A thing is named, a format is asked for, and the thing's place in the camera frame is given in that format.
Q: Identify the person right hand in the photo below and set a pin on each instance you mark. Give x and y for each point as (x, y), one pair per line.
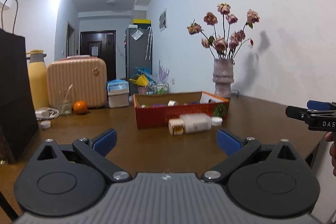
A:
(330, 137)

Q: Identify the translucent white plastic box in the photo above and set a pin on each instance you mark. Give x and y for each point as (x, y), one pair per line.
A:
(196, 122)

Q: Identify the dried pink roses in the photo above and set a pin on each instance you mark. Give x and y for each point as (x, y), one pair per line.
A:
(224, 43)

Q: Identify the white charger with cable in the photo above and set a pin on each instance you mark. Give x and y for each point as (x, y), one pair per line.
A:
(46, 114)

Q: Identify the black paper bag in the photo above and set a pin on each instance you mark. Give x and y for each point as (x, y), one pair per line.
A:
(18, 120)

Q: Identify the white blue storage container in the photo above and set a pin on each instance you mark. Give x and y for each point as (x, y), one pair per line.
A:
(118, 93)

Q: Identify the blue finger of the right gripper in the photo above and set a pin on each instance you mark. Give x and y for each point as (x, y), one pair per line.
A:
(319, 106)
(298, 113)

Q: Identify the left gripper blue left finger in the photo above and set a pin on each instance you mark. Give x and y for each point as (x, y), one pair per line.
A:
(92, 156)

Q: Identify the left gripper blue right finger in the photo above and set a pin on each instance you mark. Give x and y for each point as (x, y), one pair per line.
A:
(239, 152)

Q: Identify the orange fruit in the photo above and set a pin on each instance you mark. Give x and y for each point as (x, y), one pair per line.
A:
(80, 108)

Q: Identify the yellow watering can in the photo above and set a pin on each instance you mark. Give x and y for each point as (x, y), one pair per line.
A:
(141, 81)

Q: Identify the dark entrance door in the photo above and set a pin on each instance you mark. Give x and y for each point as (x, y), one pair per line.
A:
(101, 44)

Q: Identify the yellow box on refrigerator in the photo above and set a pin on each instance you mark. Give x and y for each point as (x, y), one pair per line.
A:
(141, 21)

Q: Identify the small white lid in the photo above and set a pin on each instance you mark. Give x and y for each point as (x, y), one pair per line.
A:
(45, 124)

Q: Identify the yellow thermos jug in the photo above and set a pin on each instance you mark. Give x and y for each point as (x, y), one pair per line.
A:
(37, 71)

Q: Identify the grey refrigerator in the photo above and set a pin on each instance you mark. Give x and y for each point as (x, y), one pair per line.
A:
(137, 52)

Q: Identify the red cardboard box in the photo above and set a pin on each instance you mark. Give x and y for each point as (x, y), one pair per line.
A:
(151, 117)

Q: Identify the pink ribbed vase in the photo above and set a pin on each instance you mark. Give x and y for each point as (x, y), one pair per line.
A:
(223, 77)

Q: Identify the pink ribbed suitcase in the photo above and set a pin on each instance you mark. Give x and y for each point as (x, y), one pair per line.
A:
(84, 77)

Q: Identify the small cream square box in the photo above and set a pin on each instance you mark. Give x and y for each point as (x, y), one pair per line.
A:
(176, 127)

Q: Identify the wall electrical panel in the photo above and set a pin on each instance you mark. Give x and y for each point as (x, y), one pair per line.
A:
(163, 20)

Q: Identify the purple plastic cap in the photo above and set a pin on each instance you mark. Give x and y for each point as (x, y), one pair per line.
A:
(158, 105)

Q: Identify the clear drinking glass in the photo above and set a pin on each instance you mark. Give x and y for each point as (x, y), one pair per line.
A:
(63, 101)

